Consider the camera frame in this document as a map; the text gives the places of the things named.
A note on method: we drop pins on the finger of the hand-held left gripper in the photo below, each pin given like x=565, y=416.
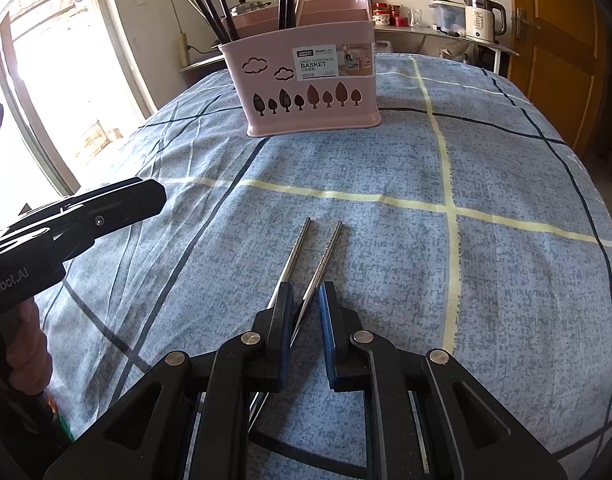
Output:
x=61, y=240
x=131, y=197

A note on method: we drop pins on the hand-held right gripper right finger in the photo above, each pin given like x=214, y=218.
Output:
x=328, y=345

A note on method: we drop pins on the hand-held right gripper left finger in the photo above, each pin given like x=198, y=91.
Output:
x=284, y=345

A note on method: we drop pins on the metal chopstick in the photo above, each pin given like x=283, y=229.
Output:
x=321, y=270
x=291, y=265

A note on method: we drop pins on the pink plastic chopstick basket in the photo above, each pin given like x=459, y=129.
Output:
x=306, y=90

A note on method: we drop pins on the person's left hand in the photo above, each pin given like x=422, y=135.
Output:
x=28, y=350

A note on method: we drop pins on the blue checked bed sheet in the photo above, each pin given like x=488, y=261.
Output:
x=435, y=260

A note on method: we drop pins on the white power strip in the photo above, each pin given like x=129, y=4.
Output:
x=182, y=49

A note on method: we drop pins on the thin wooden chopstick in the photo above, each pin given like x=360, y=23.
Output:
x=196, y=6

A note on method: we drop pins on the steel pot with lid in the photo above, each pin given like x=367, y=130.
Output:
x=251, y=7

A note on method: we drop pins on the white floral bowl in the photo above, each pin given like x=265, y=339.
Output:
x=381, y=19

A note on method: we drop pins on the red lid jar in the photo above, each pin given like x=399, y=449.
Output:
x=380, y=8

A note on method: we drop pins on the small red jar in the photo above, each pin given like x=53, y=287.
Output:
x=399, y=21

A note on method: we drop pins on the steel counter shelf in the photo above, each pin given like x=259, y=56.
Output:
x=435, y=34

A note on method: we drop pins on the clear drinking glass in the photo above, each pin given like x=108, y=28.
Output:
x=417, y=17

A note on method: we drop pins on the water filter pitcher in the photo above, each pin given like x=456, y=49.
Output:
x=448, y=17

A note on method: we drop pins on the white electric kettle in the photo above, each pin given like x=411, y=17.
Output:
x=483, y=20

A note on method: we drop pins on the wooden door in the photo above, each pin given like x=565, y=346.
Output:
x=555, y=45

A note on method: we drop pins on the window frame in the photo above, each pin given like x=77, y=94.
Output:
x=121, y=45

